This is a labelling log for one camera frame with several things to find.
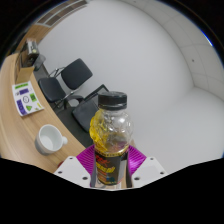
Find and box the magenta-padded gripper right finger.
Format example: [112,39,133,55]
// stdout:
[126,144,168,189]

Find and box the black mesh-back office chair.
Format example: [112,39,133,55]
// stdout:
[71,83,111,133]

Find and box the clear black-capped drink bottle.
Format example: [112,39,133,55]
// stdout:
[89,91,134,189]

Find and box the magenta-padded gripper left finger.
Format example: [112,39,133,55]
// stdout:
[53,143,98,189]

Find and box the white printed leaflet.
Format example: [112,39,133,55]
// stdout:
[11,80,45,118]

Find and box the large dark brown box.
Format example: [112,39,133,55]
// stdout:
[25,38,42,58]

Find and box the white mug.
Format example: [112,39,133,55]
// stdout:
[34,123,69,156]

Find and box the black padded office chair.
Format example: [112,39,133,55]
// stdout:
[37,58,94,109]

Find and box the tan cardboard box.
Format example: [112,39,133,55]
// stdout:
[14,65,36,85]

